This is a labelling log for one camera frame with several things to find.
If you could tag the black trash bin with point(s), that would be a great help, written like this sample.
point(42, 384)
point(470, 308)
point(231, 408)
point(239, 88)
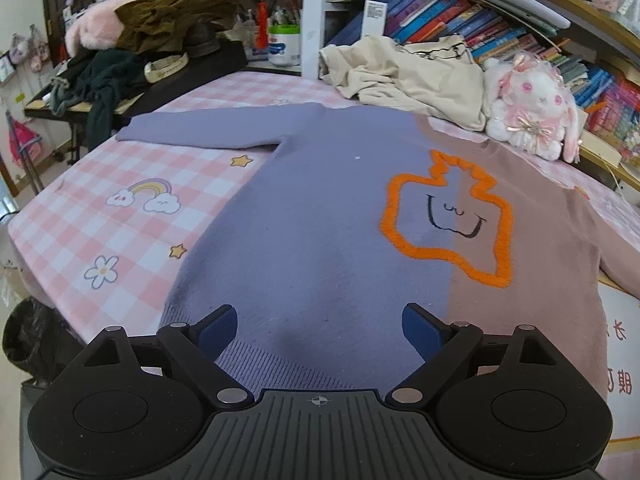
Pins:
point(35, 340)

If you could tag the dark brown hat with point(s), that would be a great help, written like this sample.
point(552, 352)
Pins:
point(202, 40)

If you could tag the pink plush toy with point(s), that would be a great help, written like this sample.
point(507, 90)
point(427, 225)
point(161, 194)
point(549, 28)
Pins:
point(92, 27)

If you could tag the white small box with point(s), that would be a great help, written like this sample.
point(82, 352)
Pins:
point(375, 19)

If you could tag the purple and pink sweater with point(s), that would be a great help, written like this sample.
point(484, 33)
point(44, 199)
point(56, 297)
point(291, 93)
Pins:
point(310, 220)

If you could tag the red tassel ornament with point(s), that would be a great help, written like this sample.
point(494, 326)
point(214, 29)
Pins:
point(261, 25)

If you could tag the olive brown garment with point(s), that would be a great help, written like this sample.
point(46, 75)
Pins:
point(175, 15)

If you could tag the pile of dark clothes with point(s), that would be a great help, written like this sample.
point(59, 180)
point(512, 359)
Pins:
point(200, 70)

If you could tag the dark green garment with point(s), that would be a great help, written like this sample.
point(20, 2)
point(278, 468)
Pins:
point(102, 85)

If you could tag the white plush bunny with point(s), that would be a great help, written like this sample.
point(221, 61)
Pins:
point(532, 102)

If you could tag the beige garment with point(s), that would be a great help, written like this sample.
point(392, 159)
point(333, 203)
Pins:
point(400, 72)

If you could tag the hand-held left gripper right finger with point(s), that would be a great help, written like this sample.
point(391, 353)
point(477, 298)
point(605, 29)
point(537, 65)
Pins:
point(420, 327)

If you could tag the white pen holder tub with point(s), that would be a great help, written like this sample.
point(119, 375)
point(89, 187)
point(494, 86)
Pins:
point(284, 46)

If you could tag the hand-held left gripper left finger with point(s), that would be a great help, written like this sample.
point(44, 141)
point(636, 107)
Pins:
point(220, 327)

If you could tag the pink bag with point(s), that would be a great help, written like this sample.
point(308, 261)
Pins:
point(22, 142)

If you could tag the pink checked printed blanket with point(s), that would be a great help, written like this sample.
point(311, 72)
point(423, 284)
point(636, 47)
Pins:
point(125, 160)

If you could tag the row of colourful books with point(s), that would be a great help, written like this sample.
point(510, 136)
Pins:
point(450, 17)

